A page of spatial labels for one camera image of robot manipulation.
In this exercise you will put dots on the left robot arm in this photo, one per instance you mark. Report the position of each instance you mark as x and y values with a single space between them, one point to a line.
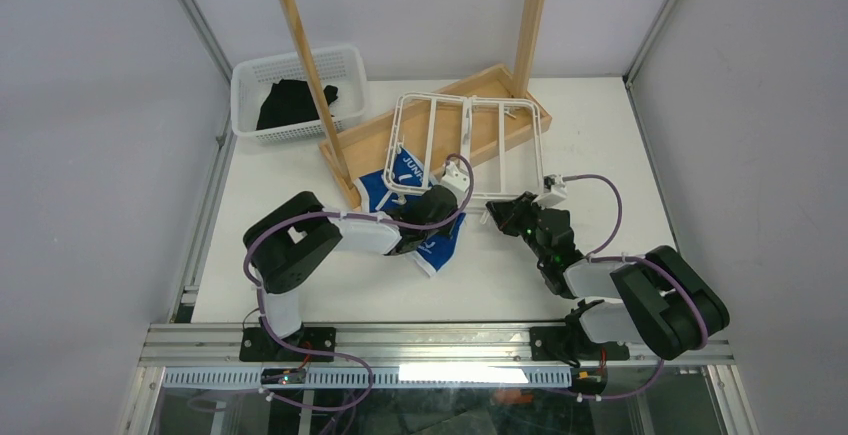
288 245

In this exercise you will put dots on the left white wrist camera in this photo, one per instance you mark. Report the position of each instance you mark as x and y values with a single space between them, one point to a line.
455 179

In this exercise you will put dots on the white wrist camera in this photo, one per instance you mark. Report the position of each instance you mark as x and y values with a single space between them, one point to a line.
455 179
554 191

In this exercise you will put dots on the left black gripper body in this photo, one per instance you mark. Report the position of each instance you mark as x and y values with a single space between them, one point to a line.
441 231

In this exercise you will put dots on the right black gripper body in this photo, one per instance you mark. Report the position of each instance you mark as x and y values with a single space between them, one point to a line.
542 254

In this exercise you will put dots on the blue boxer underwear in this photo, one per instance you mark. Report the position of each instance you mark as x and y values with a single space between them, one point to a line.
430 249

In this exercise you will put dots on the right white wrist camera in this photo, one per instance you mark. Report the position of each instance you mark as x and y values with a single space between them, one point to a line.
554 191

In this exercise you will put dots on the black garment in basket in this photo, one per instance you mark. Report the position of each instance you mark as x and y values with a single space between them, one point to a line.
288 103

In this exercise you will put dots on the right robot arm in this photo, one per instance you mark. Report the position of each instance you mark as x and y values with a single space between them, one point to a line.
656 299

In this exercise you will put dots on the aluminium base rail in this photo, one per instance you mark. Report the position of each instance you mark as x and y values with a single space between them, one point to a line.
384 355

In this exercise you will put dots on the white plastic clip hanger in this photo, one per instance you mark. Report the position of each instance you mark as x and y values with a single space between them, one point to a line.
502 136

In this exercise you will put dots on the wooden hanger stand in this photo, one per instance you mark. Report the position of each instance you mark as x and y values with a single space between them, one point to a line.
354 152

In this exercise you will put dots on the white perforated plastic basket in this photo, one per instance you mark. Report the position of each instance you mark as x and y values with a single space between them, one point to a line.
343 82

